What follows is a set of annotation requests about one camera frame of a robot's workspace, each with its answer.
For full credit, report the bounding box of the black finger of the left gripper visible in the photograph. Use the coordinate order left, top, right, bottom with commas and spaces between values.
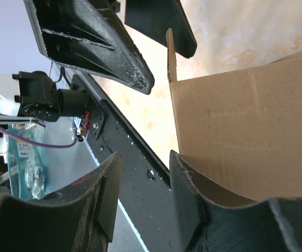
24, 1, 155, 95
125, 0, 197, 58

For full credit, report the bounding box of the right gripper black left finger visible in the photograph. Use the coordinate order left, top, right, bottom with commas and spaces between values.
0, 152, 121, 251

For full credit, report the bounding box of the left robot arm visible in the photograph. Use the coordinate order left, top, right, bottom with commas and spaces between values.
0, 1, 197, 122

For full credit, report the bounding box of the brown cardboard paper box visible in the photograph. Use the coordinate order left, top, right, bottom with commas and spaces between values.
166, 29, 302, 207

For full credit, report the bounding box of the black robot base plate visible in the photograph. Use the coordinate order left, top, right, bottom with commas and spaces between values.
71, 73, 180, 251

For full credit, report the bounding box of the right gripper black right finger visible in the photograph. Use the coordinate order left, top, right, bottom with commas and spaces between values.
170, 151, 302, 251

